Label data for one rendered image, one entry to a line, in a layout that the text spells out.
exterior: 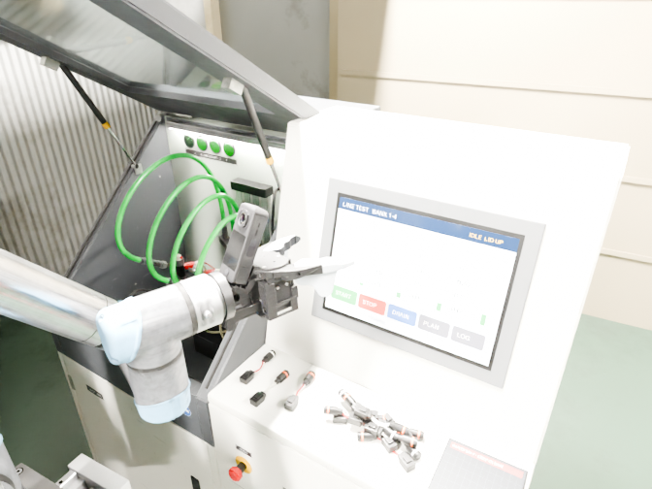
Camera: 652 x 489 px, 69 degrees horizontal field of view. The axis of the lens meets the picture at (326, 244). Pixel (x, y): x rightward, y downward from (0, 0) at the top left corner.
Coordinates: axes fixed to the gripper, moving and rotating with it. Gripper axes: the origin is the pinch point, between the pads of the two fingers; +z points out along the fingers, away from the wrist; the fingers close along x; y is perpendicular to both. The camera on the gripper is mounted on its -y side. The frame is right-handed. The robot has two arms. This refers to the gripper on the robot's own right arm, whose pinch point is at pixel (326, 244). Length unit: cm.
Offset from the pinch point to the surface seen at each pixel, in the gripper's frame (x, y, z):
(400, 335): -6.9, 30.7, 23.0
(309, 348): -29, 40, 12
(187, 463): -51, 75, -18
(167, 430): -56, 65, -20
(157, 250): -111, 33, 2
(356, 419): -5.0, 44.0, 7.5
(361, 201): -19.1, 2.0, 24.0
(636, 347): -28, 143, 233
